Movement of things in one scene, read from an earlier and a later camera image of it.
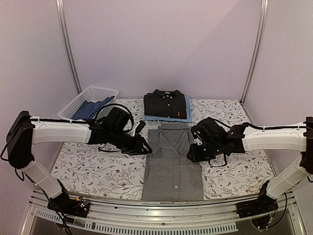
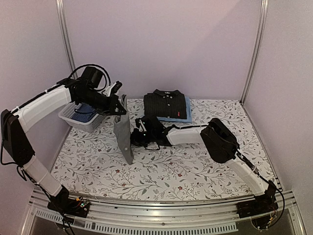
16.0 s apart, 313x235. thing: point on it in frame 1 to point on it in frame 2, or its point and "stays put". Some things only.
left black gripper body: (130, 148) to (110, 105)
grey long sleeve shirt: (169, 175) to (122, 129)
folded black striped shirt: (170, 104) stays put
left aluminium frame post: (60, 11) stays put
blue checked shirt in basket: (88, 110) stays put
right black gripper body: (210, 152) to (142, 140)
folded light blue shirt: (189, 115) stays put
